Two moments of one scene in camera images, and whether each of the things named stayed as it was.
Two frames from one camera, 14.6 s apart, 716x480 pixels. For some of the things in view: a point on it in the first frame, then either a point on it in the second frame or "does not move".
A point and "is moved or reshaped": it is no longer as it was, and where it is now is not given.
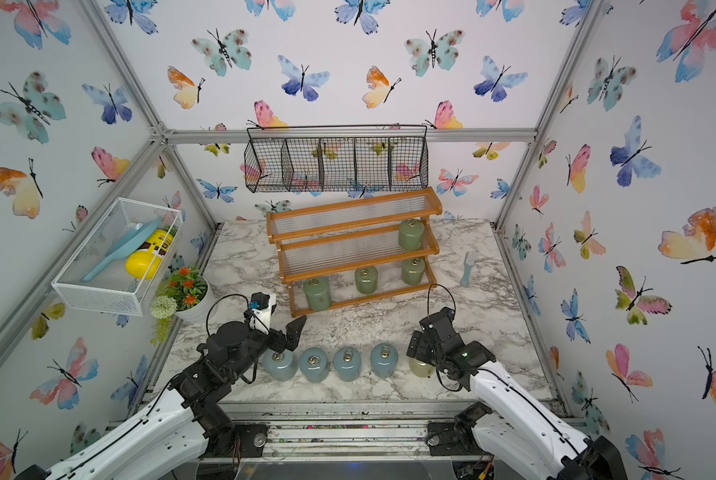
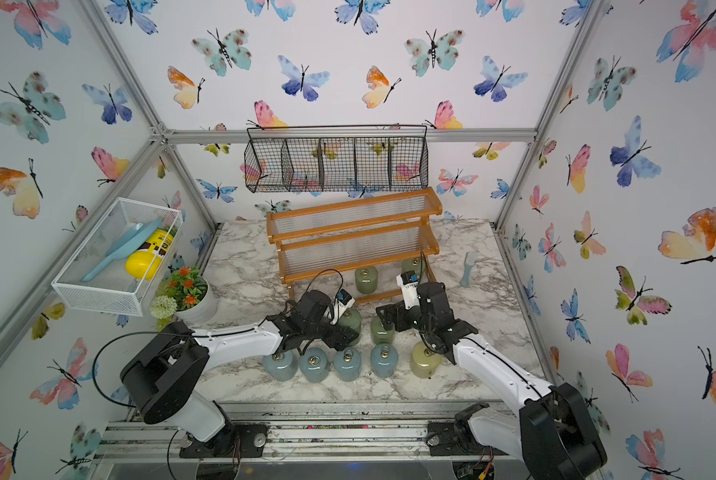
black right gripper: (417, 339) to (401, 312)
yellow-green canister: (421, 368) does not move
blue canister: (383, 359) does not move
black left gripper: (291, 336) to (345, 340)
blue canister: (280, 366) does not move
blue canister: (313, 364) does not move
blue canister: (347, 362) does not move
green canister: (410, 234) to (379, 334)
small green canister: (366, 279) does not move
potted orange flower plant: (185, 293) does not move
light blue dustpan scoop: (132, 240) does not move
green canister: (318, 292) is moved or reshaped
